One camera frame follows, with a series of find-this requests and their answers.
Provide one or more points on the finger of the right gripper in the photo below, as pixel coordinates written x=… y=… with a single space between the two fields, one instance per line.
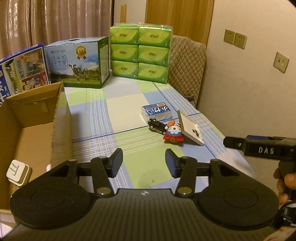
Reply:
x=252 y=137
x=234 y=143

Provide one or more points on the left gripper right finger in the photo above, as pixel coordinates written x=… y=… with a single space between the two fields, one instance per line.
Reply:
x=177 y=164

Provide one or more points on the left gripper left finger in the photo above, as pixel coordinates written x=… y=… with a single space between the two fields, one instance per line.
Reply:
x=102 y=166

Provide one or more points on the Doraemon red toy figure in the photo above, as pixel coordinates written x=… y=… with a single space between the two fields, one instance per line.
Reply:
x=173 y=132

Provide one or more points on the white square switch panel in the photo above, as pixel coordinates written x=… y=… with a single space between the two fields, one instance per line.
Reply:
x=190 y=128

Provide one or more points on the person's right hand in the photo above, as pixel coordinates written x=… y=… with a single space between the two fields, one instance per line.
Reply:
x=283 y=184

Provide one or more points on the black toy car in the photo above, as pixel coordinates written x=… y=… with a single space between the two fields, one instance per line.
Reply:
x=157 y=126

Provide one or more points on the blue tissue packet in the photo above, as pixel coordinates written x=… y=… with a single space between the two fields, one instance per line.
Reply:
x=160 y=111

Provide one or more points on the checked tablecloth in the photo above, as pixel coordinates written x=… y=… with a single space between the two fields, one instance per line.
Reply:
x=109 y=118

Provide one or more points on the open cardboard box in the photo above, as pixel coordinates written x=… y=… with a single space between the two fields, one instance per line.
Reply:
x=35 y=130

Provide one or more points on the white USB charger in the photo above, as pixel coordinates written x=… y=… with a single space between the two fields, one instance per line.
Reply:
x=18 y=173

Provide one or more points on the beige quilted chair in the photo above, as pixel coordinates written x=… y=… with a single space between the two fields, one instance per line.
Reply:
x=186 y=67

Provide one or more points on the light blue cow milk box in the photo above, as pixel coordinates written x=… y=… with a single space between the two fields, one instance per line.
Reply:
x=80 y=62

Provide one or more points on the green tissue pack bundle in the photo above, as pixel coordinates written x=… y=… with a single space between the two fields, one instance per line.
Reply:
x=141 y=51

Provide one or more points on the blue cartoon milk carton box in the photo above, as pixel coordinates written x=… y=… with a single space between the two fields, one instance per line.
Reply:
x=25 y=70

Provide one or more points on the wooden door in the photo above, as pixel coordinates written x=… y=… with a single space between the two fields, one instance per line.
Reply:
x=189 y=18

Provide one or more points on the pink curtain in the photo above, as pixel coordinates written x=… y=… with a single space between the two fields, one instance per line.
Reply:
x=26 y=23

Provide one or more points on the single wall socket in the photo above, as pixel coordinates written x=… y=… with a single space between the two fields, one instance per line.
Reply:
x=281 y=62

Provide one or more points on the wall socket pair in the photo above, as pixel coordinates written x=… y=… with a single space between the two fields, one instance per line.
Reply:
x=236 y=39

